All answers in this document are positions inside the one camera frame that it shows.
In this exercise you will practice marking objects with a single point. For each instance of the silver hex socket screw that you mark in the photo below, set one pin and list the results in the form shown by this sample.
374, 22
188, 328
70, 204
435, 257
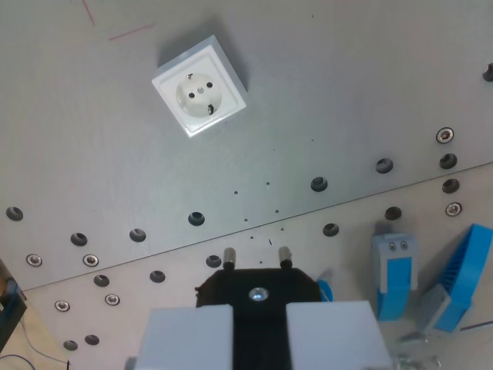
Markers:
445, 135
453, 209
90, 260
34, 260
112, 299
62, 306

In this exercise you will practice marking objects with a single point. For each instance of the white wall socket box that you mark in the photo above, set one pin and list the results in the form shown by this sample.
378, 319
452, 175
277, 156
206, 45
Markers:
200, 92

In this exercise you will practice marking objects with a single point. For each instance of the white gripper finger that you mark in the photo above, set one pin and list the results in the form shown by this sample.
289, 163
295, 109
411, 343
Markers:
185, 339
331, 335

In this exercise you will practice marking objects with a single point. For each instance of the grey blue clip holder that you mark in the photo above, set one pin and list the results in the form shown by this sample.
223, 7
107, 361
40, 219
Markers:
394, 270

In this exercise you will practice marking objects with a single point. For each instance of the shiny metal scraps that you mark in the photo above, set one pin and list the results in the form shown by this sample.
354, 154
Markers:
418, 356

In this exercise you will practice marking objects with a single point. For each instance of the small blue plastic piece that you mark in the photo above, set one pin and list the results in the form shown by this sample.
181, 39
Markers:
326, 291

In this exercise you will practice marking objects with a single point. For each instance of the blue ribbed plastic part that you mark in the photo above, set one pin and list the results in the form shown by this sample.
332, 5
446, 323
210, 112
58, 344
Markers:
462, 281

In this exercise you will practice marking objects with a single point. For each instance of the black metal frame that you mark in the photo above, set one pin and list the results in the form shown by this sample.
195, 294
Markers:
13, 304

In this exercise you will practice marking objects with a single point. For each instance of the black two-pin power plug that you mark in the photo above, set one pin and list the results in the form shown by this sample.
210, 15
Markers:
259, 285

